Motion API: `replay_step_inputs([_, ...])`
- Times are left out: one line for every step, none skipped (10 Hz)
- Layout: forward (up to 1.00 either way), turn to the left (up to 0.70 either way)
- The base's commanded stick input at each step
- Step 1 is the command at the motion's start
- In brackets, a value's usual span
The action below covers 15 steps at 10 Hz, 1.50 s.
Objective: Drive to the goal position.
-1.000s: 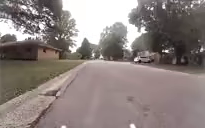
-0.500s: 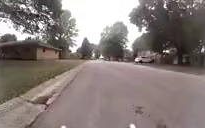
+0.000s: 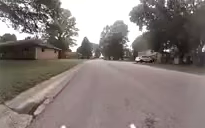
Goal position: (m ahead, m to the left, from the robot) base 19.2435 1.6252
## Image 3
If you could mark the small conical tree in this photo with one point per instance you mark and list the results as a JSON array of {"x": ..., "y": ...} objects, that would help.
[{"x": 85, "y": 48}]

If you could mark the group of trees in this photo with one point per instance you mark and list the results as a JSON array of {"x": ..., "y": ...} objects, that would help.
[
  {"x": 115, "y": 41},
  {"x": 176, "y": 26}
]

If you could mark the brown fence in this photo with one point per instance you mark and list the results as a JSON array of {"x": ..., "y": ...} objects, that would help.
[{"x": 70, "y": 55}]

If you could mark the grey asphalt road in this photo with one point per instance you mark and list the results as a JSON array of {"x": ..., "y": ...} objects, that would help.
[{"x": 123, "y": 96}]

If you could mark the white car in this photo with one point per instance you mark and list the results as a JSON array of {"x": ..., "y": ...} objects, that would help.
[{"x": 145, "y": 59}]

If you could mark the tall leafy tree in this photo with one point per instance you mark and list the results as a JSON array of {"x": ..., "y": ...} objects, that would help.
[{"x": 61, "y": 31}]

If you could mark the brick house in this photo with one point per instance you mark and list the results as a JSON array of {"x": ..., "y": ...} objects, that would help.
[{"x": 46, "y": 52}]

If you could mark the robot's own part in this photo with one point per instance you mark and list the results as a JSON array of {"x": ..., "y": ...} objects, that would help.
[
  {"x": 63, "y": 126},
  {"x": 132, "y": 126}
]

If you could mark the concrete kerb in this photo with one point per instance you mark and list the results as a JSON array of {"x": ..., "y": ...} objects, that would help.
[{"x": 33, "y": 96}]

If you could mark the grass verge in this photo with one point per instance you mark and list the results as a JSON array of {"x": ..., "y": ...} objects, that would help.
[{"x": 186, "y": 68}]

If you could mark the grass lawn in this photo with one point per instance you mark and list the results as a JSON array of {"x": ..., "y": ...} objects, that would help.
[{"x": 16, "y": 76}]

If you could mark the overhanging tree canopy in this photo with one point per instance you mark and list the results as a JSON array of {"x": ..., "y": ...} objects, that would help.
[{"x": 20, "y": 13}]

